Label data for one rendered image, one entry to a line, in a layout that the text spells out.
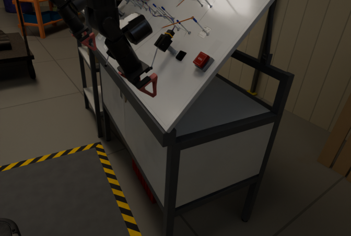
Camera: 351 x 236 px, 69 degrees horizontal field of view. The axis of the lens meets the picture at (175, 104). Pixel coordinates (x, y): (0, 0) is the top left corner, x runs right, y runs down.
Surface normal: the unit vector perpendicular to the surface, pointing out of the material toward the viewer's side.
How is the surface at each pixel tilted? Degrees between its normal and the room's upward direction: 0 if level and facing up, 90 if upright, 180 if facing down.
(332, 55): 90
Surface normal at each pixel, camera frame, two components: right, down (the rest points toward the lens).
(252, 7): -0.63, -0.42
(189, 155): 0.47, 0.46
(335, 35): -0.81, 0.24
